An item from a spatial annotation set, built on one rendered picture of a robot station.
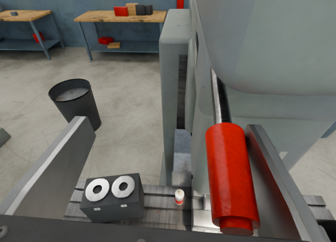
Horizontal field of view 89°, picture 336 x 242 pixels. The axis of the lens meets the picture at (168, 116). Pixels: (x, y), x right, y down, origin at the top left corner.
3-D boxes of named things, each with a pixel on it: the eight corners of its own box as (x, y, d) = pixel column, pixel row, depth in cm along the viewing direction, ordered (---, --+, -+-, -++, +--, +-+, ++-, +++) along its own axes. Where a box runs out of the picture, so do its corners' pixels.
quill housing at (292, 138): (269, 202, 45) (364, 110, 23) (190, 196, 46) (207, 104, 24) (249, 143, 59) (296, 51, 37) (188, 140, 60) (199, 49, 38)
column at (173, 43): (213, 205, 167) (290, 40, 60) (165, 202, 170) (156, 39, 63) (208, 160, 203) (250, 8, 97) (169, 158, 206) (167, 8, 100)
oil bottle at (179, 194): (183, 205, 81) (184, 195, 74) (174, 204, 81) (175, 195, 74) (183, 196, 84) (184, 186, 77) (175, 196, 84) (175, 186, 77)
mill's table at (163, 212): (342, 259, 72) (356, 256, 67) (60, 235, 80) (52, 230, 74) (312, 202, 89) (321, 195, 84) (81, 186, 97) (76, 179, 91)
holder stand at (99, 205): (144, 217, 78) (138, 200, 64) (94, 224, 76) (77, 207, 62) (143, 191, 86) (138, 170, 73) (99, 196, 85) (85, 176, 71)
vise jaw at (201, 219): (231, 233, 67) (233, 230, 64) (192, 228, 68) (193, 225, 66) (228, 216, 71) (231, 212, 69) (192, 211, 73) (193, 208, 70)
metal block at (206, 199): (218, 213, 71) (221, 208, 67) (203, 212, 72) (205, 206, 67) (217, 200, 75) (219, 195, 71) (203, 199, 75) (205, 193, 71)
